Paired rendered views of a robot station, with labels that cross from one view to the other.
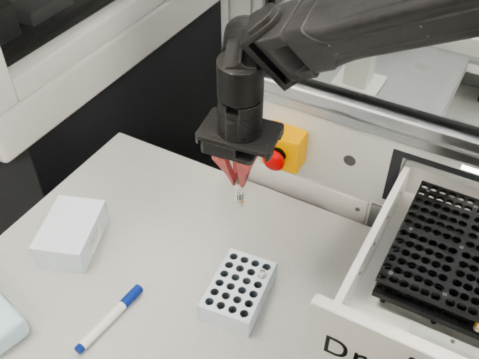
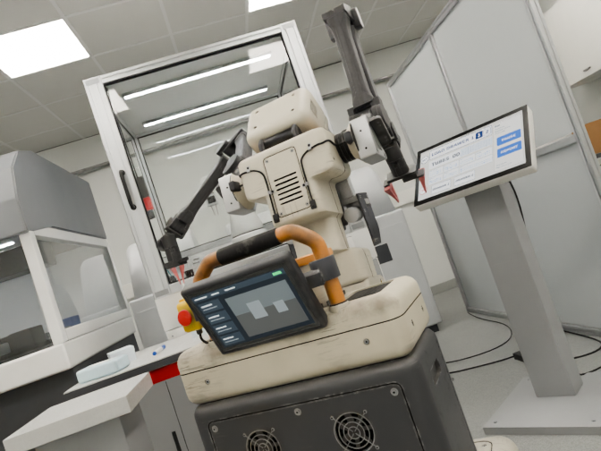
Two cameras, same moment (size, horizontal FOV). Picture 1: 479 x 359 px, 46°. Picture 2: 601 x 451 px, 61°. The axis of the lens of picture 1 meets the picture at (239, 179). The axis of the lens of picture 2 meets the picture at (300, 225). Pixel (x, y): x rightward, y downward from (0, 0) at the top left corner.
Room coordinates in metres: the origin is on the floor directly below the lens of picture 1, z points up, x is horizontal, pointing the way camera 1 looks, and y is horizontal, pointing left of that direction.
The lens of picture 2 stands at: (-1.39, 0.81, 0.94)
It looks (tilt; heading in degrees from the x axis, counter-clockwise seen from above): 3 degrees up; 324
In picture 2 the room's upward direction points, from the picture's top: 19 degrees counter-clockwise
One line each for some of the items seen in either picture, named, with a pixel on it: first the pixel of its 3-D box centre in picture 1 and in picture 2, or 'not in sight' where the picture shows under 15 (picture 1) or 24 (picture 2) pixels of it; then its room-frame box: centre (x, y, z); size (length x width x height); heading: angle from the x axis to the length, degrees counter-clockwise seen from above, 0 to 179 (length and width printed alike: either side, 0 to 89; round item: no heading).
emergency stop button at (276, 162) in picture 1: (274, 158); not in sight; (0.75, -0.06, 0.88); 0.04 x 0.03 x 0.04; 61
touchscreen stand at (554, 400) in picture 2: not in sight; (516, 286); (-0.11, -1.09, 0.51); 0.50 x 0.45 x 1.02; 101
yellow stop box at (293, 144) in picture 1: (283, 147); not in sight; (0.78, -0.08, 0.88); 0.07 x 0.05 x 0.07; 61
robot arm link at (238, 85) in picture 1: (240, 75); (169, 242); (0.59, 0.00, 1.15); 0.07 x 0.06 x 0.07; 176
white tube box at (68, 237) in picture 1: (71, 233); (122, 355); (0.66, 0.29, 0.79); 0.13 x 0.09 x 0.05; 171
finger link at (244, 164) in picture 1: (234, 157); (177, 273); (0.59, 0.01, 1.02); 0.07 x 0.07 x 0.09; 69
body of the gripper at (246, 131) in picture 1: (239, 118); (173, 256); (0.58, 0.00, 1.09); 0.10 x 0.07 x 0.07; 69
